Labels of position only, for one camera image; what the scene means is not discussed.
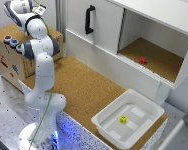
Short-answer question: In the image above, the pink block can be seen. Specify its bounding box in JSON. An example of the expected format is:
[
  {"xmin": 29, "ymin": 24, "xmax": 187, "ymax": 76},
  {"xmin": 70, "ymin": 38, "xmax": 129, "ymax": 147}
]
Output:
[{"xmin": 138, "ymin": 56, "xmax": 148, "ymax": 65}]

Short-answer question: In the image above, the yellow block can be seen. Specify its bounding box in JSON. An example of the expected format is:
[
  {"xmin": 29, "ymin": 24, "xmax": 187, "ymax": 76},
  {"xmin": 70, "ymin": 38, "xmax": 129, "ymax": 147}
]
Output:
[{"xmin": 119, "ymin": 115, "xmax": 128, "ymax": 124}]

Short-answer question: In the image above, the white plastic box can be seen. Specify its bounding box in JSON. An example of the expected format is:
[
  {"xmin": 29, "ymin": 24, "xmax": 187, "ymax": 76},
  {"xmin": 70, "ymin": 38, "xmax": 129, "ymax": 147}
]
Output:
[{"xmin": 90, "ymin": 88, "xmax": 166, "ymax": 150}]

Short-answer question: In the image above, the white sliding door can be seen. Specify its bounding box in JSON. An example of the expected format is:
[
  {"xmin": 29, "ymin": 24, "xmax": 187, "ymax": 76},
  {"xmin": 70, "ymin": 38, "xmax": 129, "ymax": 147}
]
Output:
[{"xmin": 66, "ymin": 0, "xmax": 125, "ymax": 56}]

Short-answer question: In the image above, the green button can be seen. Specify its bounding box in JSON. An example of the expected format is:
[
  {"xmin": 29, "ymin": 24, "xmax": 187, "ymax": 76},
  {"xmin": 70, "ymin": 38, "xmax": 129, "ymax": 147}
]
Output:
[{"xmin": 15, "ymin": 43, "xmax": 24, "ymax": 54}]

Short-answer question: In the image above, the wooden drawer box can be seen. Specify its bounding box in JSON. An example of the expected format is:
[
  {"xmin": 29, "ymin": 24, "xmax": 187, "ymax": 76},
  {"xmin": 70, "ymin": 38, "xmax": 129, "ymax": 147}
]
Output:
[{"xmin": 0, "ymin": 22, "xmax": 65, "ymax": 92}]

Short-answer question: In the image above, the blue button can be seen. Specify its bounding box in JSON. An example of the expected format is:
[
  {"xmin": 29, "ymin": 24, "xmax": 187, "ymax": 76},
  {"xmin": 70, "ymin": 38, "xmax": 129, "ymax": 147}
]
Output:
[{"xmin": 9, "ymin": 38, "xmax": 20, "ymax": 48}]

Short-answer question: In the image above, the white cabinet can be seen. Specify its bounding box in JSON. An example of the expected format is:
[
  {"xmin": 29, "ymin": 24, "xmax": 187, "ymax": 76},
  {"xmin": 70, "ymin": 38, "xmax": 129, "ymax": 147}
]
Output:
[{"xmin": 64, "ymin": 0, "xmax": 188, "ymax": 108}]

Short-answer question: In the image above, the red button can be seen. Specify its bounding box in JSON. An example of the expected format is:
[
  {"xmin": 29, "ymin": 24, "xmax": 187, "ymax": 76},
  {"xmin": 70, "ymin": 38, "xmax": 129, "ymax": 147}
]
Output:
[{"xmin": 2, "ymin": 35, "xmax": 13, "ymax": 45}]

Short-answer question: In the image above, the black door handle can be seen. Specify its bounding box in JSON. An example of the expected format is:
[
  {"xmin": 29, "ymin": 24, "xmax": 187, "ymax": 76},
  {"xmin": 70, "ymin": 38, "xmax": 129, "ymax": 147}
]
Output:
[{"xmin": 84, "ymin": 4, "xmax": 97, "ymax": 36}]

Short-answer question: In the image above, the green cable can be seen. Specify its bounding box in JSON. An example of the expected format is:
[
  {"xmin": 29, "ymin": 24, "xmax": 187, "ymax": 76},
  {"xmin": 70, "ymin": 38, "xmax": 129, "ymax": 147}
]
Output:
[{"xmin": 28, "ymin": 0, "xmax": 55, "ymax": 150}]

